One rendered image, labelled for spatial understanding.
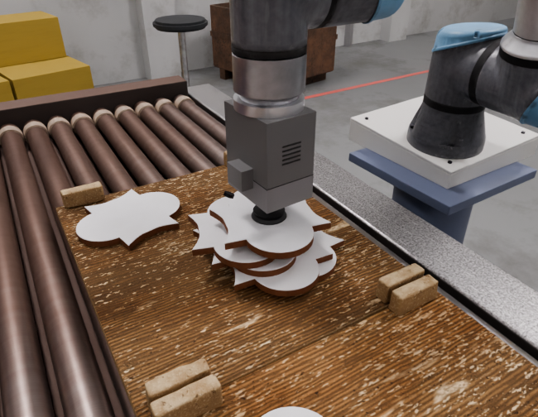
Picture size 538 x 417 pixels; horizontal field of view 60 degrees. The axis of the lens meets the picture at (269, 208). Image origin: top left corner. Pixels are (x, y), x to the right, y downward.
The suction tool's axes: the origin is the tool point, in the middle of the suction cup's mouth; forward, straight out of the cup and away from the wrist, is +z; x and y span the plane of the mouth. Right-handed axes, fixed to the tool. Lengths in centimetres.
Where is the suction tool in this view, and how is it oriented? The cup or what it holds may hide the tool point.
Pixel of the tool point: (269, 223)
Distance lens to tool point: 57.3
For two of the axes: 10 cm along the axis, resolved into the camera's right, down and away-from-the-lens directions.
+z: 0.0, 8.5, 5.3
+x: 8.2, -3.0, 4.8
